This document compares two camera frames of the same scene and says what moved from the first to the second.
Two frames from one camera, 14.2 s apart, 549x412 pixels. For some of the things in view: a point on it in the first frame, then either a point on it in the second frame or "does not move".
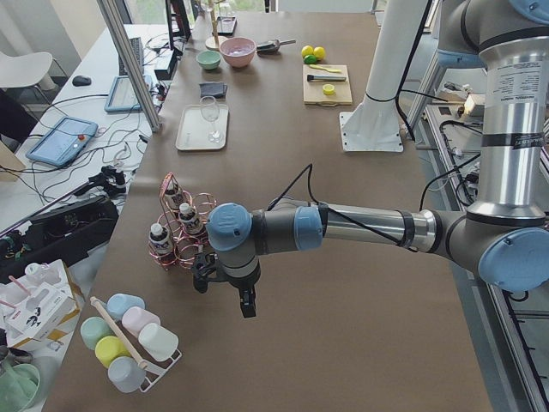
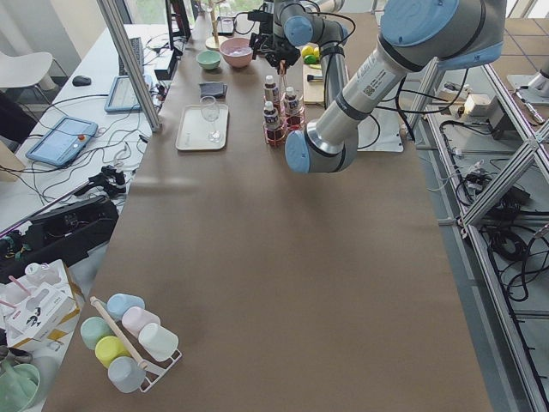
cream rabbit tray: [203, 127] does not move
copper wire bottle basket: [182, 227] to [284, 114]
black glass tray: [226, 25] does not move
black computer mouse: [81, 81] does not move
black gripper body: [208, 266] to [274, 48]
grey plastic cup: [126, 374] does not move
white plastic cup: [159, 342] does not move
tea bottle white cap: [171, 195] to [269, 105]
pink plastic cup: [135, 318] does not move
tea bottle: [189, 221] to [292, 108]
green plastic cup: [93, 329] does not move
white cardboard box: [39, 310] does not move
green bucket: [19, 385] does not move
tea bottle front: [160, 239] to [274, 131]
